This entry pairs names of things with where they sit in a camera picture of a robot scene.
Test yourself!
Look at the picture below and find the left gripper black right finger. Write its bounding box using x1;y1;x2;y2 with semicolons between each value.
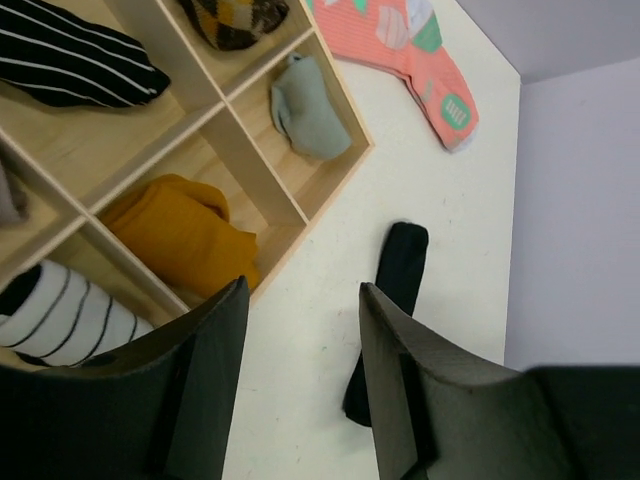
359;283;639;479

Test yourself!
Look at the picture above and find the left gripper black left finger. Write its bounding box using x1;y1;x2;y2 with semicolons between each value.
1;278;249;479

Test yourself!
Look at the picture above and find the rolled white striped sock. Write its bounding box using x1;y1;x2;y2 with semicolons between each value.
1;260;153;367

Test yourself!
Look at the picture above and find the rolled mustard sock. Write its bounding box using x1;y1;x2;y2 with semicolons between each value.
100;174;261;298

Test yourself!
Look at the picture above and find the wooden compartment tray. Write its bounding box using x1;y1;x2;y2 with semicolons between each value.
1;1;370;328

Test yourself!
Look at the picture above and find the rolled beige sock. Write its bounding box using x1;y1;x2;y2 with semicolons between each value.
0;162;29;227

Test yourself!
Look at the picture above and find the rolled grey sock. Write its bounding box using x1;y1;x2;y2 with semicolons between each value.
270;52;352;161

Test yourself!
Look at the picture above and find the rolled black striped sock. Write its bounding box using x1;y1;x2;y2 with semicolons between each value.
1;1;171;109

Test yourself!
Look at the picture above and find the pink patterned sock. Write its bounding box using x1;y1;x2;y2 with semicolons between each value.
307;0;479;152

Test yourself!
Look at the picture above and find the rolled argyle brown sock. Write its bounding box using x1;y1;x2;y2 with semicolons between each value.
178;0;290;52

